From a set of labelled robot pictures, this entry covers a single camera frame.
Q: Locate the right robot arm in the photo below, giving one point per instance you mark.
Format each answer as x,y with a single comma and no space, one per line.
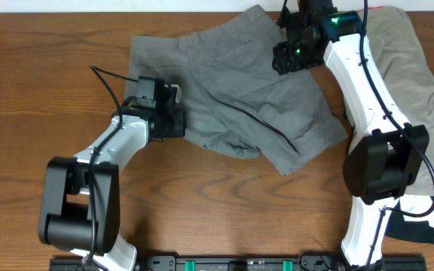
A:
386,151

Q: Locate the beige khaki shorts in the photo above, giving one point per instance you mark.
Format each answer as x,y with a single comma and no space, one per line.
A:
401,62

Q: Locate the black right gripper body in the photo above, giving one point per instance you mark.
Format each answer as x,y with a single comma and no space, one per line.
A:
294,57

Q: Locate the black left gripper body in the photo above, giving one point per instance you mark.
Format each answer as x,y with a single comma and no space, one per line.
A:
171,124

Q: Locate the white garment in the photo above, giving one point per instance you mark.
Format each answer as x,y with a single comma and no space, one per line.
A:
417,205

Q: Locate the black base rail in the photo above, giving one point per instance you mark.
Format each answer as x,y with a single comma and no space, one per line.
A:
239,264

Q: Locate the grey shorts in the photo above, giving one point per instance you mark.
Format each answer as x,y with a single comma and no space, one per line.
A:
235,103

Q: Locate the black garment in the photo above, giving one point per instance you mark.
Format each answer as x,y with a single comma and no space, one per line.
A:
418,230

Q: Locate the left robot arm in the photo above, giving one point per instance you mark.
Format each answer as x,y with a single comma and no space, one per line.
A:
80,210

